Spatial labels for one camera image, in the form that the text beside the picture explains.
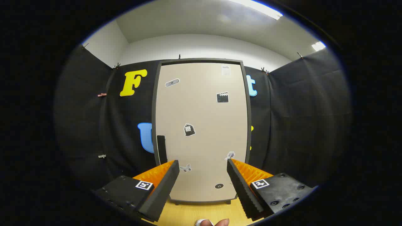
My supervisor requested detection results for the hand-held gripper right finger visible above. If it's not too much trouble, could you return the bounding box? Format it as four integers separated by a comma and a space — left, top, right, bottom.
227, 158, 314, 220

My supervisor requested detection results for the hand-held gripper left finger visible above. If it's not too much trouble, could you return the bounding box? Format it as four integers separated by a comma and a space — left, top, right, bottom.
94, 159, 180, 223

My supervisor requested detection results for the black door handle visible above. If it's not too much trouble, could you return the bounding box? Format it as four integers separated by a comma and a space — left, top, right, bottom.
157, 135, 168, 165

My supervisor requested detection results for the beige shoe cabinet door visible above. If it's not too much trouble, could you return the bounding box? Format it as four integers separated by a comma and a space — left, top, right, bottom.
155, 63, 248, 203

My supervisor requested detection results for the grey shoe cabinet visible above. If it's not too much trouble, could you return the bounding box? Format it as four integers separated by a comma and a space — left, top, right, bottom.
151, 58, 252, 206

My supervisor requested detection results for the black backdrop cloth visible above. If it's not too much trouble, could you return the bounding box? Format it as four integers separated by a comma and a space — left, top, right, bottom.
55, 44, 352, 195

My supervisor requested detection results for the long ceiling light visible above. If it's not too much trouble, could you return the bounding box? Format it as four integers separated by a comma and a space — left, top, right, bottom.
228, 0, 283, 20

